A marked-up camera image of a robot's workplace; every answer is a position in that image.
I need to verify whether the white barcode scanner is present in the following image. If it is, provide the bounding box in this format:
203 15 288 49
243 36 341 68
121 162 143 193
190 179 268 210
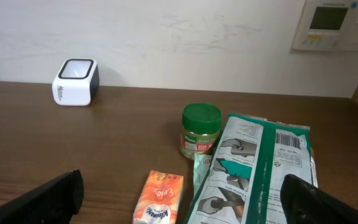
52 58 99 106

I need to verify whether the green white sponge package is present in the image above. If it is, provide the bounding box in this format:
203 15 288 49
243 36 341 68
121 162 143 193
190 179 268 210
185 113 314 224

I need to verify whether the green lid jar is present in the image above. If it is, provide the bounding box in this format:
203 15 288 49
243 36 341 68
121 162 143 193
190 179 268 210
180 103 222 160

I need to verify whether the mint green wipes pack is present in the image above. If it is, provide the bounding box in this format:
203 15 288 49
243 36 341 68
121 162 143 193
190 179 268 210
193 154 212 195

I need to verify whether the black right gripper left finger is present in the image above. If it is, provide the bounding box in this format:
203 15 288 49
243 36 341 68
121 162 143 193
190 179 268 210
0 170 85 224

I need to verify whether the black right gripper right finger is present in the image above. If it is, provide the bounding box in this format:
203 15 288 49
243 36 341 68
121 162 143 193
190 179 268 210
280 174 358 224

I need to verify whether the white wall thermostat panel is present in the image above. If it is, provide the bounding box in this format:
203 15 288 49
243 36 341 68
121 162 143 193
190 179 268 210
292 0 358 51

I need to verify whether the orange tissue pack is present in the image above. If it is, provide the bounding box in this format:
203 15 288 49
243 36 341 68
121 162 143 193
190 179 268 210
132 170 184 224

